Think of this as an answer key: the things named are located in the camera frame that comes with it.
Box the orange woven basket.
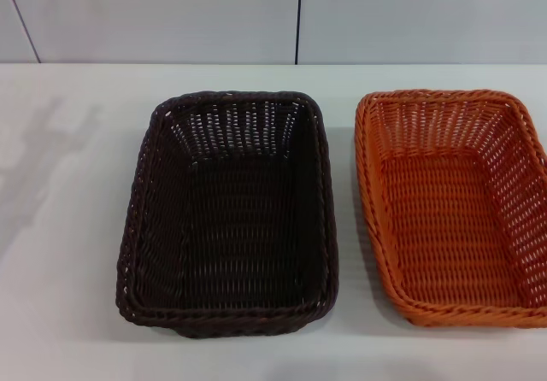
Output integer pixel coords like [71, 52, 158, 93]
[354, 89, 547, 327]

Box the dark brown woven basket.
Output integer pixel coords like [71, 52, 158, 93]
[115, 90, 340, 339]

